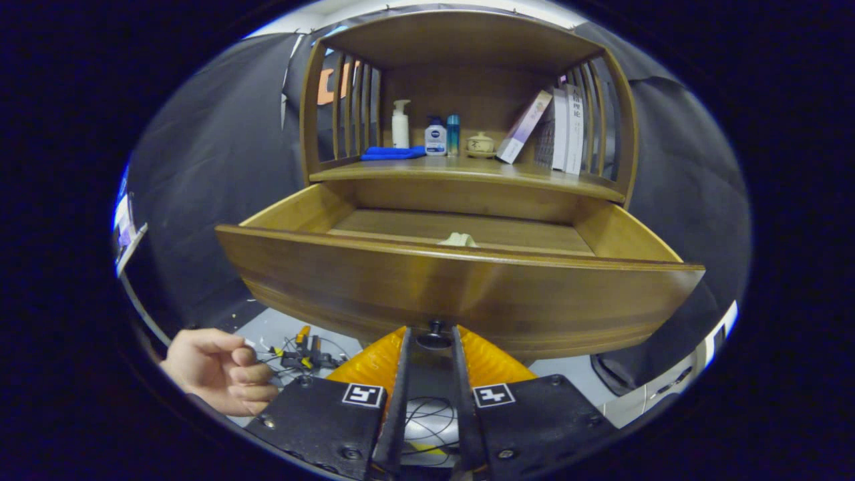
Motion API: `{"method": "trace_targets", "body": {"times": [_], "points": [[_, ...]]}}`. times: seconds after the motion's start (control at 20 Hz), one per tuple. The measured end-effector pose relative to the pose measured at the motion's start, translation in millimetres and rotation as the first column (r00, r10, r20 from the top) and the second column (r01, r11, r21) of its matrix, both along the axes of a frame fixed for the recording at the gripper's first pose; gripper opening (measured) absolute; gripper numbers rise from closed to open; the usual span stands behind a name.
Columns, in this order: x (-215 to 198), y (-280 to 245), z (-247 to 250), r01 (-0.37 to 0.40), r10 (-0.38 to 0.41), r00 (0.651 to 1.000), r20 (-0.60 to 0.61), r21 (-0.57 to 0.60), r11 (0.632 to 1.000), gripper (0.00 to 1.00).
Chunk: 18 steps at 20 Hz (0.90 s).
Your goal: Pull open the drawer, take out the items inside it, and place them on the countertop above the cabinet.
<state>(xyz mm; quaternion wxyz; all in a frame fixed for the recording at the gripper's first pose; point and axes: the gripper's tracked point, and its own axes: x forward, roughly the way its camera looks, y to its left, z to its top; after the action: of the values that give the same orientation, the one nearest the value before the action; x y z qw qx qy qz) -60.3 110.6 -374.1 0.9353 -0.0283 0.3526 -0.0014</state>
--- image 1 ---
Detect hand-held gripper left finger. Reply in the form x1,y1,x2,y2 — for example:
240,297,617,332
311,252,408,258
244,325,413,481

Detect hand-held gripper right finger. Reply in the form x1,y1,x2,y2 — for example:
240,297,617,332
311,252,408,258
451,325,619,481

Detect black drawer knob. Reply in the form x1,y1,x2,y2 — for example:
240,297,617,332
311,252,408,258
417,319,454,349

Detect wooden drawer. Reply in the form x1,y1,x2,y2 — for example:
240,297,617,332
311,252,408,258
215,180,705,361

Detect wooden countertop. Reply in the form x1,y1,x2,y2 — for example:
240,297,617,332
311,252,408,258
309,150,627,204

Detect wooden cabinet with slatted sides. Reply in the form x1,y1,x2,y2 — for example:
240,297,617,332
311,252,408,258
299,10,639,208

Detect blue cloth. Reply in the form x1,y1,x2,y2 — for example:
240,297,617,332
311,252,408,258
361,146,426,162

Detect cream lidded teacup with saucer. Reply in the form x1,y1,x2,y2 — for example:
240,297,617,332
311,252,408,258
466,132,497,159

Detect white lotion bottle blue cap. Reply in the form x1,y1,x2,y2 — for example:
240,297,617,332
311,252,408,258
425,117,448,156

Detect dark patterned book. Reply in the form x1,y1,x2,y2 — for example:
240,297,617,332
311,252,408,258
534,110,555,168

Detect white pump bottle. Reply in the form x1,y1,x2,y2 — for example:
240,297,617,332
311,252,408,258
391,100,411,149

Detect purple white leaning book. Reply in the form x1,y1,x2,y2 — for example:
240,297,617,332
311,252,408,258
496,90,554,165

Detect white book with black characters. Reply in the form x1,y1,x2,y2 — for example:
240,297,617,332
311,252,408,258
564,84,585,176

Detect black cable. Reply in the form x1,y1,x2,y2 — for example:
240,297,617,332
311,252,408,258
404,396,462,455

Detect orange black wire tools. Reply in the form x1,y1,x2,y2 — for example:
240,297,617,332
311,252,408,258
271,325,341,371

